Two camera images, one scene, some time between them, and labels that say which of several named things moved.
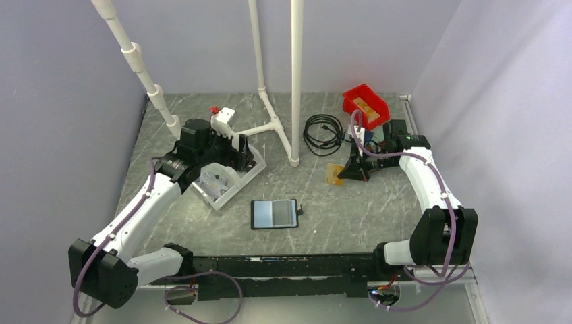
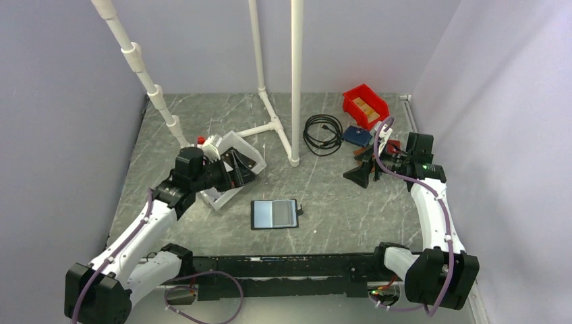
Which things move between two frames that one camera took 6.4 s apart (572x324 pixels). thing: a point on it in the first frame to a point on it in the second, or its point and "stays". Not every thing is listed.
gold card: (333, 170) to (368, 111)
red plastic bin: (374, 109) stays
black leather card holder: (274, 214) stays
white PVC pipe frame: (106, 9) stays
